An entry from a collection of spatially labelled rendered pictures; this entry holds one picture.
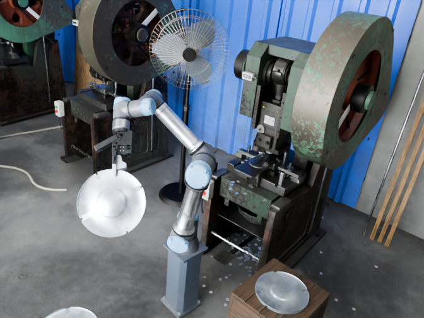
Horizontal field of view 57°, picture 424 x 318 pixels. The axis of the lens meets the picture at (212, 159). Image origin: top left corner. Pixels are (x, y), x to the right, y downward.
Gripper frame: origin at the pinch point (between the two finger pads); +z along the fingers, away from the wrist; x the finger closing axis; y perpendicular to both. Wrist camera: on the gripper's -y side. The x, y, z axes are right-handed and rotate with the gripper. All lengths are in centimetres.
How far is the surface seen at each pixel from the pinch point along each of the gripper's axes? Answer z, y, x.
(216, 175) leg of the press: -20, 58, 79
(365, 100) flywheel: -42, 124, 2
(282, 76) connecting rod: -66, 89, 24
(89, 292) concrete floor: 51, -20, 98
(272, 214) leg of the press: 9, 88, 55
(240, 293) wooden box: 52, 65, 47
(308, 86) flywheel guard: -40, 87, -13
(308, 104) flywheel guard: -33, 88, -9
